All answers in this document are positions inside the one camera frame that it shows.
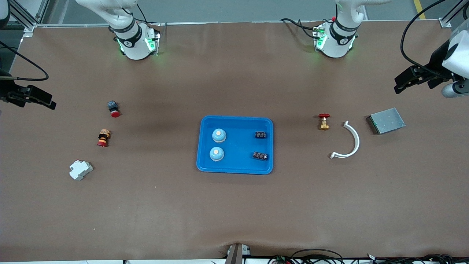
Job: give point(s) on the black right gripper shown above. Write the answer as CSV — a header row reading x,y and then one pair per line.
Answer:
x,y
5,90

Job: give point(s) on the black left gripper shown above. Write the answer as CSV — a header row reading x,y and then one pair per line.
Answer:
x,y
436,62

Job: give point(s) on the black terminal block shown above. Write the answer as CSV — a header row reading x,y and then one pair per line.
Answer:
x,y
260,135

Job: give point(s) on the light blue desk bell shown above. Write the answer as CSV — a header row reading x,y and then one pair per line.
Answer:
x,y
216,153
219,135

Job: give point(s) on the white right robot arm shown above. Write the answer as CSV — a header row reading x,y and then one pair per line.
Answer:
x,y
133,44

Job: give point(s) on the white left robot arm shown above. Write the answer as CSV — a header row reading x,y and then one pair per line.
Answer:
x,y
339,40

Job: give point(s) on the grey metal box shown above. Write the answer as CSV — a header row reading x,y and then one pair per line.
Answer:
x,y
388,121

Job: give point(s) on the red orange black push button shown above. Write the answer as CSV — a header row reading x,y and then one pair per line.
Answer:
x,y
103,138

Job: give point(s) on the red button with dark body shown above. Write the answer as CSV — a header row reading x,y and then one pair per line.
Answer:
x,y
114,109

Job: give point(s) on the white plastic circuit breaker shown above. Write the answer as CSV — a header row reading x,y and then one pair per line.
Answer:
x,y
80,170

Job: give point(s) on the white curved plastic strip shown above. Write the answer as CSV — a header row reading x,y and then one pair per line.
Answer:
x,y
356,141

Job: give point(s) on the blue plastic tray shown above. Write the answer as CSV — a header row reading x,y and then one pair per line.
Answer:
x,y
238,163

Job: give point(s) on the brown table mat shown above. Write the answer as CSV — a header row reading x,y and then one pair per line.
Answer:
x,y
234,212

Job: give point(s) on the aluminium frame profile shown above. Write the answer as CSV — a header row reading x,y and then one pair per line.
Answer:
x,y
445,22
29,27

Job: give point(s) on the metal table edge bracket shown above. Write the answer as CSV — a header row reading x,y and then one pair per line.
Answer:
x,y
236,255

